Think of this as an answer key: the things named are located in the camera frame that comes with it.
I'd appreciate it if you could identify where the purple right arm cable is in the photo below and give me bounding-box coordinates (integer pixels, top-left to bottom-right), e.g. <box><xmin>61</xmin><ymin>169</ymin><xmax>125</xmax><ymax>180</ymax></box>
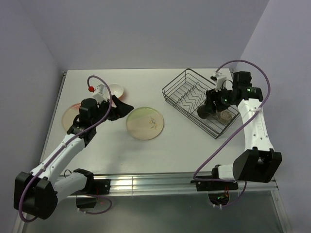
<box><xmin>193</xmin><ymin>59</ymin><xmax>271</xmax><ymax>207</ymax></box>

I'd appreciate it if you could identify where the aluminium mounting rail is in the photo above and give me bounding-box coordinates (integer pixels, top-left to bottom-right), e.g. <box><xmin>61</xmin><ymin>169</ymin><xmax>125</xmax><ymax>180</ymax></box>
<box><xmin>55</xmin><ymin>169</ymin><xmax>278</xmax><ymax>196</ymax></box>

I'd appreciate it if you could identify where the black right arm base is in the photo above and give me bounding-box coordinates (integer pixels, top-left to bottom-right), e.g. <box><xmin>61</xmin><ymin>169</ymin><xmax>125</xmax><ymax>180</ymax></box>
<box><xmin>190</xmin><ymin>180</ymin><xmax>239</xmax><ymax>205</ymax></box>

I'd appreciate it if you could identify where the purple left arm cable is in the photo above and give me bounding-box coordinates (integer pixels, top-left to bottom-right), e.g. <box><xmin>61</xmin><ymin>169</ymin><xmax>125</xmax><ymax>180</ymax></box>
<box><xmin>18</xmin><ymin>75</ymin><xmax>114</xmax><ymax>223</ymax></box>

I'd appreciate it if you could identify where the orange and white bowl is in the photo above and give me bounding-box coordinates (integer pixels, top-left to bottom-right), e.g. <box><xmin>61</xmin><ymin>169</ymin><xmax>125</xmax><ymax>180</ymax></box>
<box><xmin>108</xmin><ymin>83</ymin><xmax>125</xmax><ymax>100</ymax></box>

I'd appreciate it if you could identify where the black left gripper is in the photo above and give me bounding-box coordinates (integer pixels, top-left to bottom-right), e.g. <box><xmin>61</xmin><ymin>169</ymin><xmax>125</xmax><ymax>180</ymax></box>
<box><xmin>91</xmin><ymin>95</ymin><xmax>133</xmax><ymax>127</ymax></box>

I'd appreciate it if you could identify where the pink and cream plate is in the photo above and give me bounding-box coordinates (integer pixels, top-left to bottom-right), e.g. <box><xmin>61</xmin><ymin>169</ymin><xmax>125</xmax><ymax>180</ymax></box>
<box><xmin>62</xmin><ymin>103</ymin><xmax>81</xmax><ymax>131</ymax></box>

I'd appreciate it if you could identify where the dark wire dish rack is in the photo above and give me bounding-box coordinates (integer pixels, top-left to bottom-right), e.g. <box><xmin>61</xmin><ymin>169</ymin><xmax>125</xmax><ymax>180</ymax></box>
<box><xmin>162</xmin><ymin>68</ymin><xmax>240</xmax><ymax>139</ymax></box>

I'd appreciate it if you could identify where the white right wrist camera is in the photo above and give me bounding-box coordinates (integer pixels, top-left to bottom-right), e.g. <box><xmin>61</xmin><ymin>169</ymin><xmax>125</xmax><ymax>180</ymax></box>
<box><xmin>210</xmin><ymin>72</ymin><xmax>227</xmax><ymax>92</ymax></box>

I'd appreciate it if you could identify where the green and cream plate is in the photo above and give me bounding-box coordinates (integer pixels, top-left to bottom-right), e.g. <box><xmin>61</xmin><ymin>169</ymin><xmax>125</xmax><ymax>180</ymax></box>
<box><xmin>126</xmin><ymin>107</ymin><xmax>164</xmax><ymax>140</ymax></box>

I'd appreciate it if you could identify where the speckled beige cup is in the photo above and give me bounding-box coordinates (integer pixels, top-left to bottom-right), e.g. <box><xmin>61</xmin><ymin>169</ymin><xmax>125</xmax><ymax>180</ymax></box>
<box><xmin>218</xmin><ymin>110</ymin><xmax>232</xmax><ymax>125</ymax></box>

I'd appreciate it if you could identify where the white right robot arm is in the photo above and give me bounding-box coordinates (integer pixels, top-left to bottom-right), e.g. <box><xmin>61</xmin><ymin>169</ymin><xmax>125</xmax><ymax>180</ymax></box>
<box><xmin>205</xmin><ymin>71</ymin><xmax>282</xmax><ymax>189</ymax></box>

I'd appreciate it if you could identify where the dark brown tumbler cup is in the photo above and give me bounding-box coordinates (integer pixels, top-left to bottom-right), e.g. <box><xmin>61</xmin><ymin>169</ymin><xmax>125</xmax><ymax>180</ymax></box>
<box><xmin>197</xmin><ymin>103</ymin><xmax>216</xmax><ymax>119</ymax></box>

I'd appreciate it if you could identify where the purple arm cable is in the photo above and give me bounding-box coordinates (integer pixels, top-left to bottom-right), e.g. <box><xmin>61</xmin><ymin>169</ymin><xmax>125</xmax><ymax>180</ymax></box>
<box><xmin>193</xmin><ymin>59</ymin><xmax>271</xmax><ymax>207</ymax></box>
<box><xmin>18</xmin><ymin>75</ymin><xmax>114</xmax><ymax>223</ymax></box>

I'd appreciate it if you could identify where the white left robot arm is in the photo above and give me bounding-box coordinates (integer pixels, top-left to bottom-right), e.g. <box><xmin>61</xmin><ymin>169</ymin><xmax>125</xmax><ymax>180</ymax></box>
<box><xmin>13</xmin><ymin>96</ymin><xmax>134</xmax><ymax>222</ymax></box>

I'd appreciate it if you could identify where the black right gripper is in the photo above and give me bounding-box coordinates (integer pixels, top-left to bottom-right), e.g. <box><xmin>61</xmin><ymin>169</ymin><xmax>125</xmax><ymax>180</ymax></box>
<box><xmin>203</xmin><ymin>85</ymin><xmax>236</xmax><ymax>114</ymax></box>

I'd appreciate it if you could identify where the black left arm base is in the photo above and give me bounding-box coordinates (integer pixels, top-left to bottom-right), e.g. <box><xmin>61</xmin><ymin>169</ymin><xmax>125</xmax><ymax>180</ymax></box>
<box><xmin>73</xmin><ymin>168</ymin><xmax>111</xmax><ymax>209</ymax></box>

